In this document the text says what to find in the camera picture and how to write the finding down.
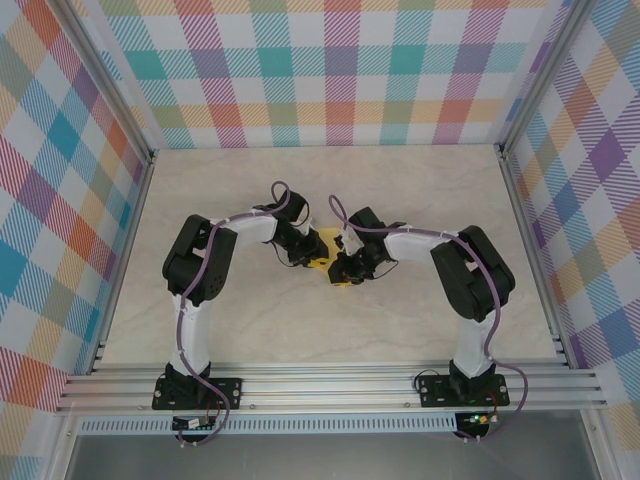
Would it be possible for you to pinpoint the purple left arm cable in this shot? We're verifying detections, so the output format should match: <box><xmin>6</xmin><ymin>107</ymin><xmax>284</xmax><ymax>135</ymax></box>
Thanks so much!
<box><xmin>177</xmin><ymin>180</ymin><xmax>294</xmax><ymax>447</ymax></box>

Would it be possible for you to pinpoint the aluminium corner post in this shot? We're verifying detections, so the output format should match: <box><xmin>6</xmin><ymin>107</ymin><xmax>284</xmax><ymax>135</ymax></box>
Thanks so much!
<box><xmin>494</xmin><ymin>0</ymin><xmax>601</xmax><ymax>161</ymax></box>
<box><xmin>57</xmin><ymin>0</ymin><xmax>156</xmax><ymax>166</ymax></box>

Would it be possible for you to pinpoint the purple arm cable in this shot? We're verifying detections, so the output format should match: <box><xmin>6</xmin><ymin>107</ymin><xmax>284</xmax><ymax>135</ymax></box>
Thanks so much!
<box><xmin>177</xmin><ymin>180</ymin><xmax>294</xmax><ymax>447</ymax></box>
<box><xmin>327</xmin><ymin>194</ymin><xmax>530</xmax><ymax>444</ymax></box>

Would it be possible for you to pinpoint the small black circuit board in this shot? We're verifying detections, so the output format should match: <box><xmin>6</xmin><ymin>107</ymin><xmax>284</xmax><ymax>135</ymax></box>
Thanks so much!
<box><xmin>171</xmin><ymin>415</ymin><xmax>217</xmax><ymax>432</ymax></box>

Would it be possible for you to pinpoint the small circuit board with light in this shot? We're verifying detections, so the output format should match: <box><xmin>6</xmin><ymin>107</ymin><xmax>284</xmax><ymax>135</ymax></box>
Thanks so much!
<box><xmin>458</xmin><ymin>411</ymin><xmax>499</xmax><ymax>429</ymax></box>

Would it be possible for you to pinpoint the slotted white cable duct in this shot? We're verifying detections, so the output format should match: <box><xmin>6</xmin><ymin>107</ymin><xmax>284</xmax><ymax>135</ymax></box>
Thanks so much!
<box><xmin>77</xmin><ymin>418</ymin><xmax>459</xmax><ymax>435</ymax></box>

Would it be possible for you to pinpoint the aluminium side rail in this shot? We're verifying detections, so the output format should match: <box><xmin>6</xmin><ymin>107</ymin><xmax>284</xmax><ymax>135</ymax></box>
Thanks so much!
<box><xmin>496</xmin><ymin>144</ymin><xmax>572</xmax><ymax>370</ymax></box>
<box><xmin>84</xmin><ymin>149</ymin><xmax>159</xmax><ymax>376</ymax></box>

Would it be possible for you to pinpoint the aluminium rail beam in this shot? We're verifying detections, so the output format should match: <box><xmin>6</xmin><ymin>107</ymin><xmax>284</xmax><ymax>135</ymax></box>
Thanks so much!
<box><xmin>54</xmin><ymin>363</ymin><xmax>609</xmax><ymax>414</ymax></box>

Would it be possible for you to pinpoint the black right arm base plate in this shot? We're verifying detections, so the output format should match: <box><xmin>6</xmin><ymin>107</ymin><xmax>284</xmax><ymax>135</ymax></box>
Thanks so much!
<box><xmin>417</xmin><ymin>373</ymin><xmax>510</xmax><ymax>409</ymax></box>

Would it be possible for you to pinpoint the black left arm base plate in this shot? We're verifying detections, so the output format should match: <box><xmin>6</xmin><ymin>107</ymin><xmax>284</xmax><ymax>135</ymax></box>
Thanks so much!
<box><xmin>152</xmin><ymin>374</ymin><xmax>245</xmax><ymax>412</ymax></box>

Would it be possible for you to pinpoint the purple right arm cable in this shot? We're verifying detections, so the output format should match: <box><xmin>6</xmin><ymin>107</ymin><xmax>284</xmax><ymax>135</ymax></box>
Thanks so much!
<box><xmin>327</xmin><ymin>194</ymin><xmax>530</xmax><ymax>444</ymax></box>

